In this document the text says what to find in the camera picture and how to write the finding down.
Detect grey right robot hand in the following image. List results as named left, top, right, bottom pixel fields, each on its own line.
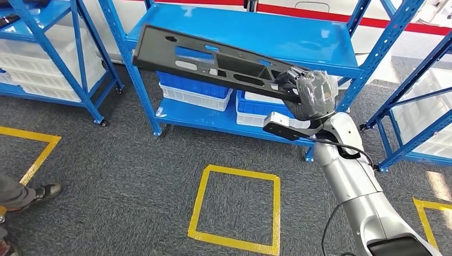
left=275, top=67, right=339, bottom=122

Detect black plastic panel part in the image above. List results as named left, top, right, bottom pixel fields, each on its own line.
left=132, top=23, right=311, bottom=105

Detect blue metal shelf rack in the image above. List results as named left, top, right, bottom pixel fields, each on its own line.
left=359, top=30, right=452, bottom=174
left=0, top=0, right=124, bottom=127
left=97, top=0, right=426, bottom=163

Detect blue plastic crate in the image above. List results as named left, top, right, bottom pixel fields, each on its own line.
left=235, top=89, right=297, bottom=119
left=156, top=70, right=235, bottom=100

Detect yellow floor tape square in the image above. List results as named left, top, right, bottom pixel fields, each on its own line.
left=187, top=164, right=282, bottom=256
left=413, top=197, right=452, bottom=250
left=0, top=126, right=62, bottom=187

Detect person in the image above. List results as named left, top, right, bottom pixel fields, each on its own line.
left=0, top=172, right=63, bottom=256

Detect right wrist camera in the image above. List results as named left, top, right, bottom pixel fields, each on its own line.
left=262, top=111, right=319, bottom=142

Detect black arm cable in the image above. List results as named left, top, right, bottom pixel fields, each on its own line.
left=310, top=138, right=375, bottom=256

